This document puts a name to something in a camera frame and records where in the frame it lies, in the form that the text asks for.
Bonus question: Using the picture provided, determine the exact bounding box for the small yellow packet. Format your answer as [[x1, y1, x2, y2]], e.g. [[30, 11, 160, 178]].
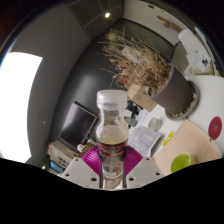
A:
[[162, 131, 175, 147]]

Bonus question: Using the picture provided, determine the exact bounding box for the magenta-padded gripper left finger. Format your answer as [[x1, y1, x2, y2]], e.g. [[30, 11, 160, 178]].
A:
[[59, 145, 103, 190]]

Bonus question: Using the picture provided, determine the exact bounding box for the white papers stack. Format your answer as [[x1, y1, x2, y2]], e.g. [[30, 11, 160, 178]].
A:
[[185, 49, 211, 73]]

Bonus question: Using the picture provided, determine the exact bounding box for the clear plastic drink bottle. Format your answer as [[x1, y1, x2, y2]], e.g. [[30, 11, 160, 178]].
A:
[[95, 89, 130, 179]]

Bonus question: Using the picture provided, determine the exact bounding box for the flat round red coaster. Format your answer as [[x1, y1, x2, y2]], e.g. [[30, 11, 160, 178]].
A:
[[207, 116, 223, 141]]

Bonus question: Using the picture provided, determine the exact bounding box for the dried plant in grey pot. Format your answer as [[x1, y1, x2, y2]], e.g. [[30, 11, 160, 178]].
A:
[[98, 28, 195, 116]]

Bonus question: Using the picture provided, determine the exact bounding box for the small white round container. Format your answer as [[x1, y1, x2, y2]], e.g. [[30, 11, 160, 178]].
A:
[[147, 117, 163, 132]]

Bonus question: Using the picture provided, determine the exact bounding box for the yellow-green mug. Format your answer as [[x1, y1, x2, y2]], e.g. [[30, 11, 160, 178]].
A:
[[170, 152, 198, 174]]

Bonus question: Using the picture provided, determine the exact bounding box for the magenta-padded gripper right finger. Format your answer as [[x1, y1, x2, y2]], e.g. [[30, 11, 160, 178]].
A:
[[121, 145, 165, 190]]

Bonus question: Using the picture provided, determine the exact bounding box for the long ceiling light strip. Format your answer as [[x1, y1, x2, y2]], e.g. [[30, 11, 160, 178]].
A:
[[0, 51, 44, 164]]

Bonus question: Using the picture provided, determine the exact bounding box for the light wooden drawing board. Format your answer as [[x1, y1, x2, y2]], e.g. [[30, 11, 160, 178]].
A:
[[152, 119, 224, 177]]

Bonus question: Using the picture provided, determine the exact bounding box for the white plastic chair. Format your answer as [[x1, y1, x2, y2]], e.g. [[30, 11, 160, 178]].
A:
[[177, 28, 214, 76]]

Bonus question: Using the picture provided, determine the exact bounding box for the grey pot saucer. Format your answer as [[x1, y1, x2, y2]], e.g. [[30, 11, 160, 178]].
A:
[[164, 79, 201, 122]]

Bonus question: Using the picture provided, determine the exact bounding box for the brown cardboard box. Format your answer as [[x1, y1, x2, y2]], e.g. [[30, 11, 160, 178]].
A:
[[126, 81, 158, 113]]

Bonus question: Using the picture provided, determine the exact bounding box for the black wall screen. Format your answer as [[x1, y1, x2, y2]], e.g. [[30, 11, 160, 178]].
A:
[[59, 101, 99, 153]]

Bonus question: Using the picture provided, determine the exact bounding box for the wooden figure on wall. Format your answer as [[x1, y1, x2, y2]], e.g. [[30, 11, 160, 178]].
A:
[[156, 14, 184, 33]]

